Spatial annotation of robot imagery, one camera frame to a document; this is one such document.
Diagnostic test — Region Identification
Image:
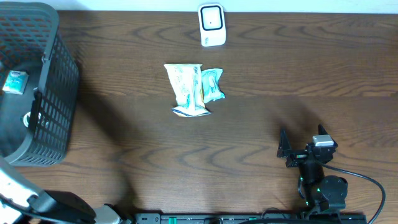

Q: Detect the mint green wipes pack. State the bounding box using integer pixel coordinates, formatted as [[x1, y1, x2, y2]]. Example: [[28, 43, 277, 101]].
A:
[[201, 68, 225, 103]]

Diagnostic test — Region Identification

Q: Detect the cream snack bag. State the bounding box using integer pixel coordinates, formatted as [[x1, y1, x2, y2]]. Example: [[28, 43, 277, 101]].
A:
[[164, 64, 210, 118]]

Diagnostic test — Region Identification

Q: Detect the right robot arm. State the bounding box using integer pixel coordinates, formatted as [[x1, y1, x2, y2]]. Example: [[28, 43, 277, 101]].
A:
[[277, 125, 348, 220]]

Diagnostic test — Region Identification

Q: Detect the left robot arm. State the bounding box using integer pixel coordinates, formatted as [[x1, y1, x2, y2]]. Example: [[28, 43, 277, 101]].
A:
[[1, 158, 135, 224]]

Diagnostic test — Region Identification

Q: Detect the white barcode scanner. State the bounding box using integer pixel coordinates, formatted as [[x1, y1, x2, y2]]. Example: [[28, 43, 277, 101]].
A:
[[198, 3, 226, 47]]

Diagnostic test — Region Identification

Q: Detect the dark grey plastic basket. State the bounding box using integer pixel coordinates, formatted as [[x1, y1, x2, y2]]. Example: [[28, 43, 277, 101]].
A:
[[1, 1, 80, 166]]

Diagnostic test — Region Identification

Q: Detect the teal tissue box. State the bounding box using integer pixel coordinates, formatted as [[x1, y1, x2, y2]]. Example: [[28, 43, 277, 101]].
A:
[[2, 70, 29, 95]]

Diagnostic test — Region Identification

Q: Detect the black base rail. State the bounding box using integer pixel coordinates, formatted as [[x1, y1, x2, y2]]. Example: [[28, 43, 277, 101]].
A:
[[134, 210, 367, 224]]

